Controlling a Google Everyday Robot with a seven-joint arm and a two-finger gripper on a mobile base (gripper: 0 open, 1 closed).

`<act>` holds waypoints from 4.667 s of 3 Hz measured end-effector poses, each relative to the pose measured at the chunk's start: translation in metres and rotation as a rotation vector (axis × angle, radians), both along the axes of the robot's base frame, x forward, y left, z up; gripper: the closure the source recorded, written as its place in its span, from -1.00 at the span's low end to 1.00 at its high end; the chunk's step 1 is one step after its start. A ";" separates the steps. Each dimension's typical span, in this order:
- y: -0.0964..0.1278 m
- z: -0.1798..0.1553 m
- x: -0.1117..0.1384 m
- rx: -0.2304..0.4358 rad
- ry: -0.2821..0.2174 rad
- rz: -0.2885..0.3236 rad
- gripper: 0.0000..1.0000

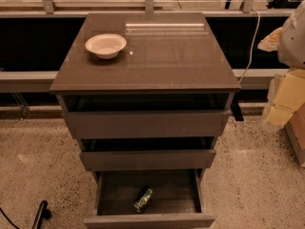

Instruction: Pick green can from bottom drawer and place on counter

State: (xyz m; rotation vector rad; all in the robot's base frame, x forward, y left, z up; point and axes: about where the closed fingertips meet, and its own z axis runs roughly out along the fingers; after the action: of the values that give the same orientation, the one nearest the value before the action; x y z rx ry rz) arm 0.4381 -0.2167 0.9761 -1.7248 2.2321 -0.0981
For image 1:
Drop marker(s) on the white bowl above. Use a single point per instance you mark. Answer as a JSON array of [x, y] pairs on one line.
[[106, 46]]

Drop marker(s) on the top grey drawer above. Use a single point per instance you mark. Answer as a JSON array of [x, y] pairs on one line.
[[112, 116]]

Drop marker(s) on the bottom grey drawer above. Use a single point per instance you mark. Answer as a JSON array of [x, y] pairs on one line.
[[177, 201]]

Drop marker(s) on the grey drawer cabinet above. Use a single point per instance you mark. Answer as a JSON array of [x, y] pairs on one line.
[[166, 53]]

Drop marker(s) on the middle grey drawer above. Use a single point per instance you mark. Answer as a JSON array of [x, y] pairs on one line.
[[170, 153]]

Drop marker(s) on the black stand foot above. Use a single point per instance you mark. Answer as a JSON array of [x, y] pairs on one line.
[[43, 212]]

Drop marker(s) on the grey drawer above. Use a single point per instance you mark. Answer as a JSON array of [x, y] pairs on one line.
[[170, 153], [177, 201], [112, 116]]

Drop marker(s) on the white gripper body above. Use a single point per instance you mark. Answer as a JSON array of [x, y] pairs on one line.
[[293, 43]]

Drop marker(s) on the cardboard box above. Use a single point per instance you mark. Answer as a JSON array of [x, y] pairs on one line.
[[296, 132]]

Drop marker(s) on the green can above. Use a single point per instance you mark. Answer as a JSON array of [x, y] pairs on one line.
[[142, 199]]

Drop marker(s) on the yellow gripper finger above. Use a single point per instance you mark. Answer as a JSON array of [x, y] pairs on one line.
[[270, 42], [285, 96]]

